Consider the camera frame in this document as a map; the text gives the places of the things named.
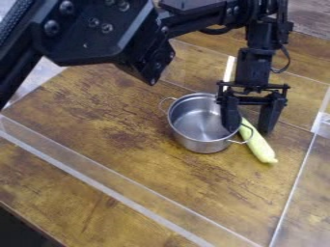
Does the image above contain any clear acrylic front barrier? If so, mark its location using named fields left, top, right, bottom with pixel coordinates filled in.
left=0, top=115, right=262, bottom=247

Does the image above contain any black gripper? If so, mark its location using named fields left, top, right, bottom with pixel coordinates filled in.
left=216, top=48, right=290, bottom=135

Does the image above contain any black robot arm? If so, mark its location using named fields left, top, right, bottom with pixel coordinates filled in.
left=0, top=0, right=294, bottom=134

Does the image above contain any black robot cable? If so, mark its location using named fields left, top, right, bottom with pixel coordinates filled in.
left=198, top=25, right=236, bottom=36

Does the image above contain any green spoon handle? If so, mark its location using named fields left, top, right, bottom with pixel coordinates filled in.
left=238, top=119, right=277, bottom=164

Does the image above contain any stainless steel pot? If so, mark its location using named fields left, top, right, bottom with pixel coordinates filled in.
left=159, top=93, right=255, bottom=153

